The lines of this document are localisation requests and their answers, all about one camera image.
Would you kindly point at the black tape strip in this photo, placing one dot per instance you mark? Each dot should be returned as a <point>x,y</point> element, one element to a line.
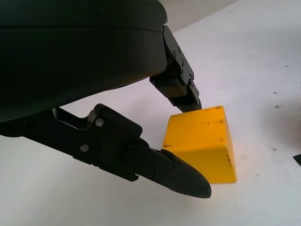
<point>298,160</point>

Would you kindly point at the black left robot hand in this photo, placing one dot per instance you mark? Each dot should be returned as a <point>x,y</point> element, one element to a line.
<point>70,58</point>

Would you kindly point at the yellow wooden block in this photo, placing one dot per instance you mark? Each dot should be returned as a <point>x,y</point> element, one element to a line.
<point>200,141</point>

